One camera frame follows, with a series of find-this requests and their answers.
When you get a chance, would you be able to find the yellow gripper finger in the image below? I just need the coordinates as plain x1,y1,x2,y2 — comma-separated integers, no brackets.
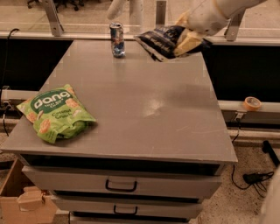
175,11,189,28
173,29,204,57

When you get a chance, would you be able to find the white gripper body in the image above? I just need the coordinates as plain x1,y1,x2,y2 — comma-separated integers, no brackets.
187,0,231,36

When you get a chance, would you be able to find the blue chip bag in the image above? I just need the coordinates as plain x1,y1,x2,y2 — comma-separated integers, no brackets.
135,25,212,62

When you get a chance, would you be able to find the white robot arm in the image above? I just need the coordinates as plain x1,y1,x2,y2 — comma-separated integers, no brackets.
173,0,267,57

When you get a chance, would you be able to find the redbull can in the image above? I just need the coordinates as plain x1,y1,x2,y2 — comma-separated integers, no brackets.
109,22,125,58

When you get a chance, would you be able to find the green dang chip bag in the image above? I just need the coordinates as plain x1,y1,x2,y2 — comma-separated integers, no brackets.
17,84,96,144

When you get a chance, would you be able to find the orange tape roll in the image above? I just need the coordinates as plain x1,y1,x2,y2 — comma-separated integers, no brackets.
243,96,262,111

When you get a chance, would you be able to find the grey drawer cabinet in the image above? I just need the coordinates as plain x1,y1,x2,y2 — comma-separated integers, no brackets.
3,40,236,224

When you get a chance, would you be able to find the black bar on floor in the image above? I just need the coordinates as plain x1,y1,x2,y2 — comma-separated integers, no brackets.
262,140,280,168

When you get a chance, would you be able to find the cardboard box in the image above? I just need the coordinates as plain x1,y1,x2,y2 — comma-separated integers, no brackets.
0,159,57,224

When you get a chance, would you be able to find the middle metal bracket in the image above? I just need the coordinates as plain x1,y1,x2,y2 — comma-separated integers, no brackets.
156,0,166,27

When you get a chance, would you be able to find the metal bracket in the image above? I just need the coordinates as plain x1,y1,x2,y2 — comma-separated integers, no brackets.
42,0,64,37
224,10,245,41
156,0,166,27

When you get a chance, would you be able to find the right metal bracket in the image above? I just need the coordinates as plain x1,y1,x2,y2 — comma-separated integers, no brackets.
224,10,245,41

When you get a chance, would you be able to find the white post behind glass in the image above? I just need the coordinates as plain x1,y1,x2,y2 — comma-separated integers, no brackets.
107,0,144,33

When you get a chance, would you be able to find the left metal bracket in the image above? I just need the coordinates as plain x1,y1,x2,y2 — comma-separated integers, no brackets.
42,0,64,37

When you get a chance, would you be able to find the black power adapter cable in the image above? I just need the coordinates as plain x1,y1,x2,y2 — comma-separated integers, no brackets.
230,164,280,199

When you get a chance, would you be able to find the top drawer black handle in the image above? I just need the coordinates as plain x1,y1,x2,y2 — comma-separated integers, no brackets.
105,179,137,193

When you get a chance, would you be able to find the drawer black handle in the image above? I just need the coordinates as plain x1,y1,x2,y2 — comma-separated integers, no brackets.
113,205,138,215
105,179,137,193

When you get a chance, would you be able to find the black cable on left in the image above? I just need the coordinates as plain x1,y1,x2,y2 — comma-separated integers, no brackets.
0,28,20,137

